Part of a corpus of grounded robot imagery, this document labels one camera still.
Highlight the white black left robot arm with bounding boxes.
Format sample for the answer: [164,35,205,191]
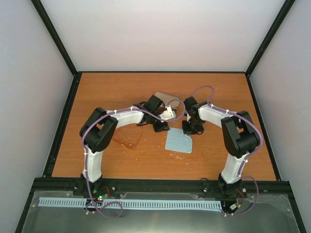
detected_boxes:
[79,95,175,196]

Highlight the black frame post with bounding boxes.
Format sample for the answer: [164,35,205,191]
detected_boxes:
[245,0,295,78]
[31,0,78,77]

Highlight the black frame post right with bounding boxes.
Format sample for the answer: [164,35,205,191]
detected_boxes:
[245,0,295,78]

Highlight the light blue cleaning cloth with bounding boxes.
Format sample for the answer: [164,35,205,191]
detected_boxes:
[165,128,192,153]

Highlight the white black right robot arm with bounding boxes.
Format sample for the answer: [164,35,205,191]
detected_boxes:
[182,97,262,197]

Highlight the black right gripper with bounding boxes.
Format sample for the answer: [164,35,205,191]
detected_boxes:
[182,118,203,135]

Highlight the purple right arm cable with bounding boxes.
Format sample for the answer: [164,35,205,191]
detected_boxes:
[184,85,264,217]

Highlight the plaid glasses case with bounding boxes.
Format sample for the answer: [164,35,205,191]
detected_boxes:
[154,92,180,111]

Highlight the orange sunglasses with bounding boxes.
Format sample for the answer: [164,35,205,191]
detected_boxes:
[113,126,143,150]

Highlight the black frame post left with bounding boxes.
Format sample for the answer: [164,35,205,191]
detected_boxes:
[31,0,78,77]

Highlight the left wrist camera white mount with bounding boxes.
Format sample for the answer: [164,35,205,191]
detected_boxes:
[159,105,176,121]

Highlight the light blue slotted cable duct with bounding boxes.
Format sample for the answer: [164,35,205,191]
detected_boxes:
[37,197,222,212]

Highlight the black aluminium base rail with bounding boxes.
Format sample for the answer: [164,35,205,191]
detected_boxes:
[31,177,291,198]

